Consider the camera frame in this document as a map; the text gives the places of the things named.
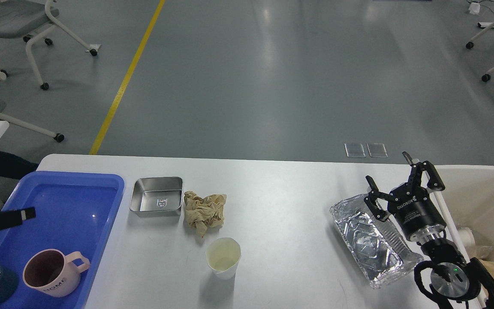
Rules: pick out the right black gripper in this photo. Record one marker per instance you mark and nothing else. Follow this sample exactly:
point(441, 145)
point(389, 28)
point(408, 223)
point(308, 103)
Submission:
point(416, 212)

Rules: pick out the aluminium foil tray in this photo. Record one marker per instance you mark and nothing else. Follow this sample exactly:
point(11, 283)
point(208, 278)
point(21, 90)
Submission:
point(379, 249)

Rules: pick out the pink HOME mug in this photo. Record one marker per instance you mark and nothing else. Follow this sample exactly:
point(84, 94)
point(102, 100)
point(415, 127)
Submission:
point(53, 273)

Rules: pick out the stainless steel rectangular dish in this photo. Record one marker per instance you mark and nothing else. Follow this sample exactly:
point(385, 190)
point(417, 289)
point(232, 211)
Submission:
point(157, 197)

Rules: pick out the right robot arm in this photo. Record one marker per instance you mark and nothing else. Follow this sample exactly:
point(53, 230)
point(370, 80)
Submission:
point(447, 276)

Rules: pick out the right floor socket plate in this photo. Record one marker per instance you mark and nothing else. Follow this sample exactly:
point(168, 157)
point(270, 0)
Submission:
point(377, 150)

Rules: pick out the floor socket plate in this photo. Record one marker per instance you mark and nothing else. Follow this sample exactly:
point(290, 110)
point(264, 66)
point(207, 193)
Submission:
point(354, 150)
point(377, 150)

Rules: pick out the left floor socket plate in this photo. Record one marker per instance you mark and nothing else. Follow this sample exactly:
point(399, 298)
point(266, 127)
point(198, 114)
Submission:
point(354, 150)

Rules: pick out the beige plastic bin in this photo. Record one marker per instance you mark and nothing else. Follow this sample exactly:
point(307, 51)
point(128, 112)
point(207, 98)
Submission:
point(469, 196)

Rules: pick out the blue plastic tray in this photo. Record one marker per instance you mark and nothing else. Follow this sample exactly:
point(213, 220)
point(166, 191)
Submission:
point(74, 212)

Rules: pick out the clear plastic bottle in bin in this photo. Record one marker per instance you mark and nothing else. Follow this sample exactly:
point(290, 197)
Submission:
point(476, 244)

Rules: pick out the white paper cup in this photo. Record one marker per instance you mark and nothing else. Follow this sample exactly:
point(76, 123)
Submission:
point(223, 256)

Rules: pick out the crumpled brown paper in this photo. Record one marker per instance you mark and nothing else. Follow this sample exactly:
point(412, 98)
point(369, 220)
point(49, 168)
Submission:
point(204, 212)

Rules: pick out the grey office chair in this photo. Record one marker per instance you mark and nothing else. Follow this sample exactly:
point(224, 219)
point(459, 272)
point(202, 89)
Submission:
point(33, 21)

